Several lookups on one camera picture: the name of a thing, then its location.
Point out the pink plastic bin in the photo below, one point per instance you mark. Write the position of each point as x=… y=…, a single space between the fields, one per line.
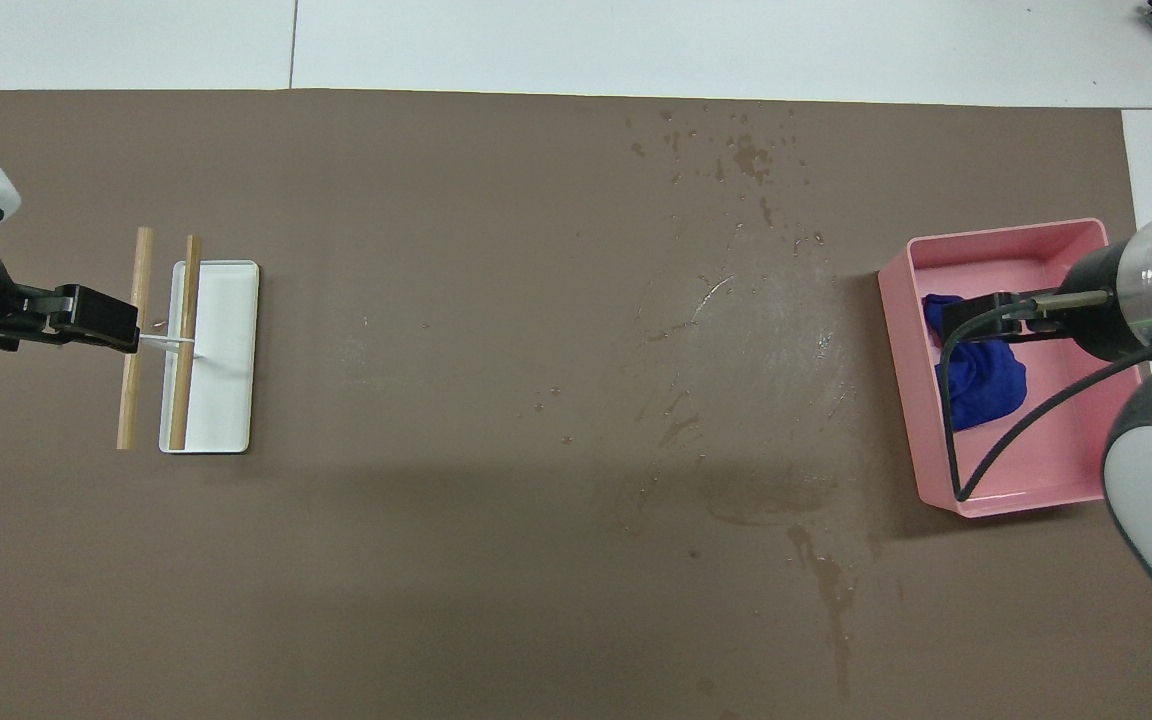
x=1056 y=440

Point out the white metal rack bracket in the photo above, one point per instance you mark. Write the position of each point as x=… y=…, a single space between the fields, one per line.
x=161 y=343

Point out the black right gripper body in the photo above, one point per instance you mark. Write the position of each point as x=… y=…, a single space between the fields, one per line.
x=1106 y=300

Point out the brown table mat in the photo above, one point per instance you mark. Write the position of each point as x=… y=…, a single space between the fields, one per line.
x=486 y=450

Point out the wooden rack rod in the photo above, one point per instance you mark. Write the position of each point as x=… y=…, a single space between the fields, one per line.
x=128 y=400
x=181 y=400

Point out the dark blue towel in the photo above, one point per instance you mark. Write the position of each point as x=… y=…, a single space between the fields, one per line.
x=991 y=385

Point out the white towel rack tray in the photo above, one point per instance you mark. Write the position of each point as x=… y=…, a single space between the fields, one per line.
x=226 y=380

